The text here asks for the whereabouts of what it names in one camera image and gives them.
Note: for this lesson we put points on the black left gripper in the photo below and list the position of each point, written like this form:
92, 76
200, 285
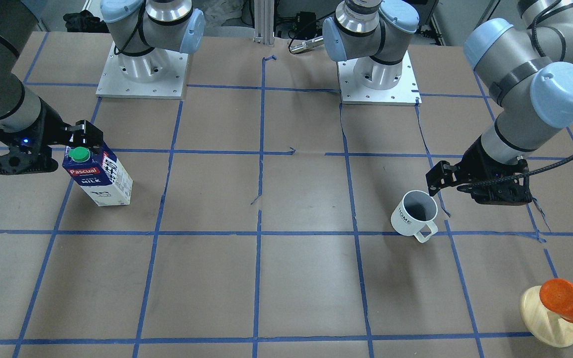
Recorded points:
474, 162

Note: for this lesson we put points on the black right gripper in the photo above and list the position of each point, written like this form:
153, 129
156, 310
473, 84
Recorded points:
53, 130

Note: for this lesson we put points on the white HOME mug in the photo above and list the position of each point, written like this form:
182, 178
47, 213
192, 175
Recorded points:
415, 215

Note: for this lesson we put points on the blue Pascal milk carton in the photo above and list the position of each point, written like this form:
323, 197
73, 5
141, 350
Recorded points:
101, 176

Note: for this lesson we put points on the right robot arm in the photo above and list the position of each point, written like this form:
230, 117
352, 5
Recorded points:
142, 30

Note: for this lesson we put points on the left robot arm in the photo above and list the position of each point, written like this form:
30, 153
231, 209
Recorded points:
529, 73

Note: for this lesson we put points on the orange cup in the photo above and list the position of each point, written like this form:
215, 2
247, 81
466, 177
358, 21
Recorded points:
557, 296

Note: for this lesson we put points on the round wooden stand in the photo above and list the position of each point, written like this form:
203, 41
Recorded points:
546, 325

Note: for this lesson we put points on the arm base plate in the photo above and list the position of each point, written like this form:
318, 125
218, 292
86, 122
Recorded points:
161, 74
378, 79

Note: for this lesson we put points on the aluminium frame post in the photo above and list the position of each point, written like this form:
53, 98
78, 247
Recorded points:
264, 20

